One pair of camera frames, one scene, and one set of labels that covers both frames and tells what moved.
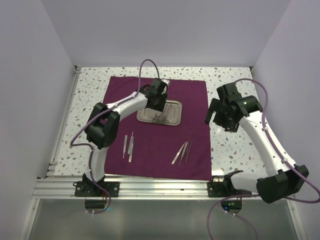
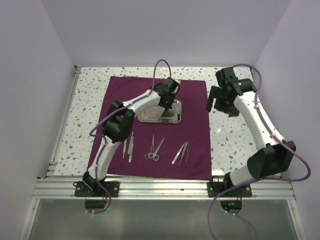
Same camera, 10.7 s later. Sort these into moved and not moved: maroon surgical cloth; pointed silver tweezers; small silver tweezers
Moved: pointed silver tweezers
Not moved: small silver tweezers; maroon surgical cloth
